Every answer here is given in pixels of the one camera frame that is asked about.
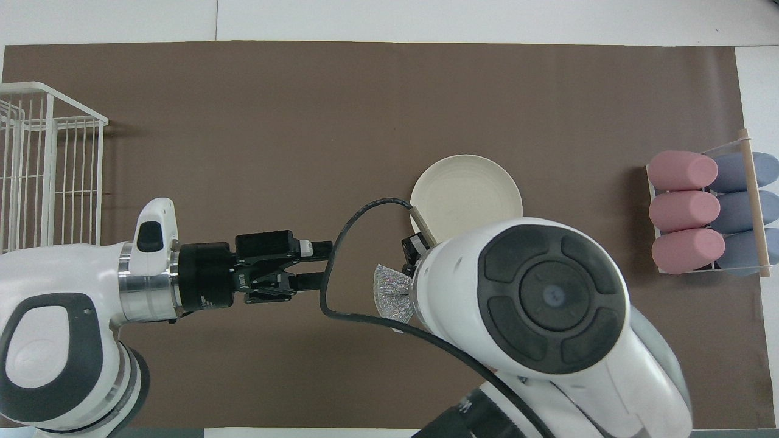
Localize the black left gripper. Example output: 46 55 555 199
178 243 324 314

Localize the blue plastic cup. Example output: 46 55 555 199
709 191 779 234
709 228 779 277
712 152 779 193

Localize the cream round plate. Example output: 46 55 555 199
410 155 523 244

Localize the pink plastic cup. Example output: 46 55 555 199
647 151 719 192
649 190 721 233
651 228 726 275

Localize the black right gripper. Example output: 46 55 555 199
246 233 431 276

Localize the silver mesh scrub sponge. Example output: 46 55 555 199
372 263 416 334

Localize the brown table mat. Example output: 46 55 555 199
0 41 775 429

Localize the cup rack with wooden rod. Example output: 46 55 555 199
645 128 772 279

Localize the white wire dish rack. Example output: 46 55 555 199
0 82 109 255

